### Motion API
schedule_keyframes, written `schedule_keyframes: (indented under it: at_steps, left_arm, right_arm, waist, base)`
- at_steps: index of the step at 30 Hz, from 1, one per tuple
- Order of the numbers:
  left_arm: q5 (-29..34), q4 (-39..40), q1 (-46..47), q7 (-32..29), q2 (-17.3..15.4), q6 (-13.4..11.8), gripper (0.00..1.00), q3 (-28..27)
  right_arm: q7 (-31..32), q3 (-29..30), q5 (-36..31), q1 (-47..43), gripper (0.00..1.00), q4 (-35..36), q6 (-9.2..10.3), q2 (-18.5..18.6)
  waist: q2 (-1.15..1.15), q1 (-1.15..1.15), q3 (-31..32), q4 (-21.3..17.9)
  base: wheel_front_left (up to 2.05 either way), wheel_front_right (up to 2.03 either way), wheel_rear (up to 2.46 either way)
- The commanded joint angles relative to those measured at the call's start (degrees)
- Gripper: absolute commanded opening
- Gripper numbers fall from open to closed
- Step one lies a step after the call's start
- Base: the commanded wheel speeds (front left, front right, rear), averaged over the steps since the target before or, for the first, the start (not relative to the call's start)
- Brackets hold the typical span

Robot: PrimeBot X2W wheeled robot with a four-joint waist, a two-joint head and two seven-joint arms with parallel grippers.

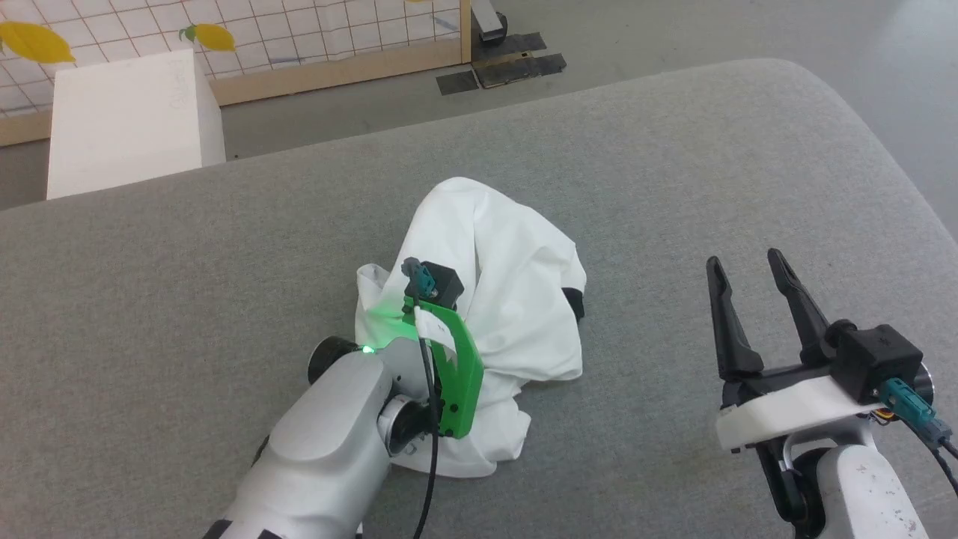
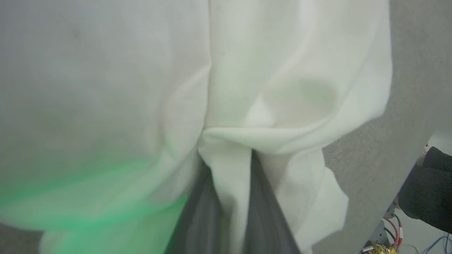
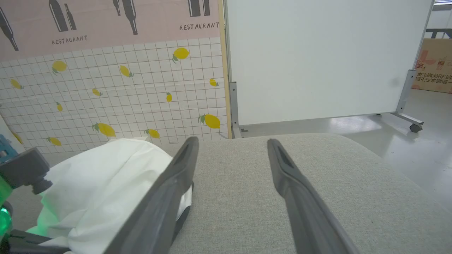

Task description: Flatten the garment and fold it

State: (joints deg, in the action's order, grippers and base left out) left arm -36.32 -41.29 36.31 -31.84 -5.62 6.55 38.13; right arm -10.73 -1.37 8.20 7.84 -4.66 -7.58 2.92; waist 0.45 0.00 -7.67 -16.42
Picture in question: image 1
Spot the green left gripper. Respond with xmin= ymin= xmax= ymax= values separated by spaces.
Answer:
xmin=414 ymin=299 xmax=485 ymax=439

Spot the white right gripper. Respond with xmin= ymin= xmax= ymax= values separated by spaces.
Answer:
xmin=707 ymin=248 xmax=885 ymax=451

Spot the white garment with black sleeves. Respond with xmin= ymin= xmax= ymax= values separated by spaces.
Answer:
xmin=354 ymin=177 xmax=587 ymax=478

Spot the black floor tape strip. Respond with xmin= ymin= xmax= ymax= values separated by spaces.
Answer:
xmin=436 ymin=69 xmax=480 ymax=97
xmin=472 ymin=52 xmax=568 ymax=90

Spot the metal stand leg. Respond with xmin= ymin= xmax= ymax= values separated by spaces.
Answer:
xmin=472 ymin=0 xmax=510 ymax=43

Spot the wood-framed grid panel lemon print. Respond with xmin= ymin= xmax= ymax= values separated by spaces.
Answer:
xmin=0 ymin=0 xmax=473 ymax=147

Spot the white rectangular box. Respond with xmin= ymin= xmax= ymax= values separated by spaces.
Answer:
xmin=46 ymin=49 xmax=226 ymax=201

